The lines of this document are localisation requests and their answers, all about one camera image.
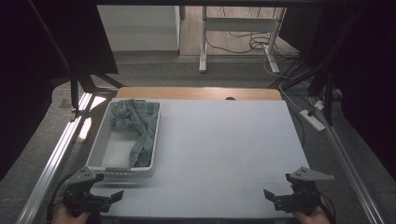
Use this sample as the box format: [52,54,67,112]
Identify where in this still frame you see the white power strip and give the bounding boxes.
[299,109,327,133]

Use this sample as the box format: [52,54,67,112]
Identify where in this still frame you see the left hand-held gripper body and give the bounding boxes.
[63,166,111,217]

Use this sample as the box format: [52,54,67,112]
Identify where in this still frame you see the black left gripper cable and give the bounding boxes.
[46,172,77,224]

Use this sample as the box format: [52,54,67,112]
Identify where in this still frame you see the white table mat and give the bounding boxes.
[89,97,313,219]

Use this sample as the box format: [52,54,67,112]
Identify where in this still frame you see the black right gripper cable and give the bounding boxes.
[317,191,338,224]

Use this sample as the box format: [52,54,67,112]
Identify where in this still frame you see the person's left hand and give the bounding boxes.
[51,204,92,224]

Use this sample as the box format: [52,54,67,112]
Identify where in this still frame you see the white perforated plastic basket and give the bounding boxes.
[85,98,162,179]

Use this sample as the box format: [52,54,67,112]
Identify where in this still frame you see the black floor cable bundle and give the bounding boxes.
[205,31,301,62]

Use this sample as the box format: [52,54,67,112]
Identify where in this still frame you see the white desk frame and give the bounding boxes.
[198,5,288,75]

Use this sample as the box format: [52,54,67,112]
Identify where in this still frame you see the wooden table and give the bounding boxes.
[115,86,283,101]

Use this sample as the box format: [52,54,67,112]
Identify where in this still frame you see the white cabinet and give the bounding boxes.
[96,5,182,52]

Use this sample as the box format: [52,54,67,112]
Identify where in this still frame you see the aluminium frame rail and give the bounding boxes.
[309,96,387,224]
[14,91,95,224]

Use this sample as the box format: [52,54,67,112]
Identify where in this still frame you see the person's right hand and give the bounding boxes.
[291,202,332,224]

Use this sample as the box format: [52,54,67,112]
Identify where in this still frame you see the blue denim pants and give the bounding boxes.
[110,98,160,169]

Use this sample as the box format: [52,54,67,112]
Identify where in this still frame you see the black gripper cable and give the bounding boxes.
[317,191,338,224]
[46,172,77,224]

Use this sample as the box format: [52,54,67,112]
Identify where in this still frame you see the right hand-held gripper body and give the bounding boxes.
[273,166,335,217]

